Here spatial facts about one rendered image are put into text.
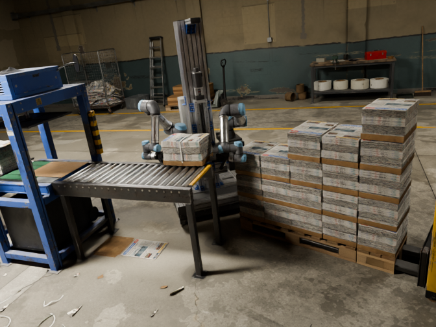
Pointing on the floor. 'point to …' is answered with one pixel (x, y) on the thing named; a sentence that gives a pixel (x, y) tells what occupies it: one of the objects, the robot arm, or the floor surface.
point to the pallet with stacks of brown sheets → (183, 95)
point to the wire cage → (100, 88)
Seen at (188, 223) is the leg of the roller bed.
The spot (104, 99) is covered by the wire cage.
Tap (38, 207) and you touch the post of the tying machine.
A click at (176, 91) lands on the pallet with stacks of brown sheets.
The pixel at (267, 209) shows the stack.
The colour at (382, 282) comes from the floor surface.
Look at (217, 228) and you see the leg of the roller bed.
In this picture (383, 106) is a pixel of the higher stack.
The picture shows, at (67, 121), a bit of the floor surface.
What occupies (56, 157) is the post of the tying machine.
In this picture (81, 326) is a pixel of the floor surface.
